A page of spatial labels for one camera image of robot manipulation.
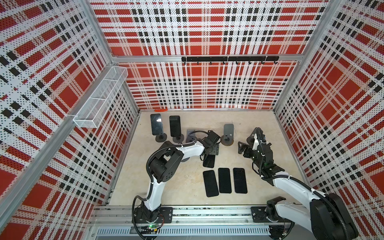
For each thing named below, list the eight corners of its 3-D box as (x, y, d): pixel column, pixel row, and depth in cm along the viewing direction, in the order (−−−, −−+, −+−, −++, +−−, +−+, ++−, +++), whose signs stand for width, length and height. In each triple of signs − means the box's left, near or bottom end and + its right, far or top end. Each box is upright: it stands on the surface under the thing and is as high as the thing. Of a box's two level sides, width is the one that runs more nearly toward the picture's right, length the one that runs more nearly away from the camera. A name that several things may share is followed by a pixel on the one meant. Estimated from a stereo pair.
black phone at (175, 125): (171, 141, 105) (167, 126, 92) (173, 131, 111) (169, 115, 98) (181, 141, 105) (178, 126, 92) (182, 131, 111) (180, 115, 98)
